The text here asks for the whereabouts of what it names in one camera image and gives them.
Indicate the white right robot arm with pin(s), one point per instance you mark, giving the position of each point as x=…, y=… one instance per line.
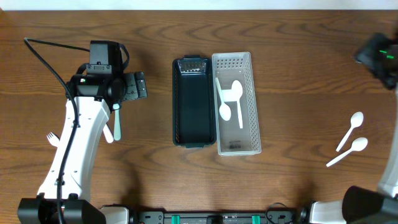
x=359, y=205

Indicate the mint green plastic utensil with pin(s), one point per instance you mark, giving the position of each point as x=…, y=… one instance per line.
x=117, y=122

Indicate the white label sticker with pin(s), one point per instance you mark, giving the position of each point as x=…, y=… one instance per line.
x=229, y=95

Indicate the clear perforated plastic basket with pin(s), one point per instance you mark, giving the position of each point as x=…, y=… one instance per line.
x=233, y=141

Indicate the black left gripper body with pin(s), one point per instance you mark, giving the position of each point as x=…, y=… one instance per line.
x=137, y=85

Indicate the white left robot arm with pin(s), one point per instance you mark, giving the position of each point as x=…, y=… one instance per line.
x=64, y=196

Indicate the white plastic fork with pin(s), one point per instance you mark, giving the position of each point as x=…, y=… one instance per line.
x=53, y=139

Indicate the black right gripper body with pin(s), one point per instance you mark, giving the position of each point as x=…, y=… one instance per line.
x=374, y=58

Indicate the dark green plastic tray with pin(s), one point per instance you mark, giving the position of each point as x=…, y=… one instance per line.
x=194, y=122

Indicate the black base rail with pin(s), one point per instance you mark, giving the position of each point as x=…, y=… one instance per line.
x=270, y=216

